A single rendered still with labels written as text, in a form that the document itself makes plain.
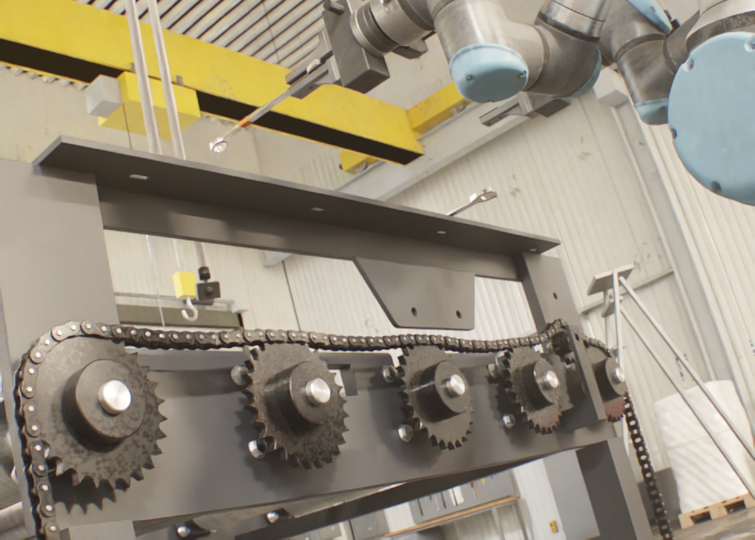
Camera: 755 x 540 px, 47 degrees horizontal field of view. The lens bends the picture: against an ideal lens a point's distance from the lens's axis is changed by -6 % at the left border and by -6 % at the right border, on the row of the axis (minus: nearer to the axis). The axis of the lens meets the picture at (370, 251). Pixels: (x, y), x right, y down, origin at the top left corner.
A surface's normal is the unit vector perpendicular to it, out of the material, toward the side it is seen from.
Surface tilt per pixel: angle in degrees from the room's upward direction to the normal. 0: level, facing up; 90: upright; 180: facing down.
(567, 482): 90
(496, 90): 175
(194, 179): 180
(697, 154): 95
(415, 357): 90
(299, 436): 90
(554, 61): 128
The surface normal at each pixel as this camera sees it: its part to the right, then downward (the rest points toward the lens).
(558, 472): -0.64, -0.08
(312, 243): 0.73, -0.40
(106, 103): 0.25, 0.91
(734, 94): -0.79, 0.10
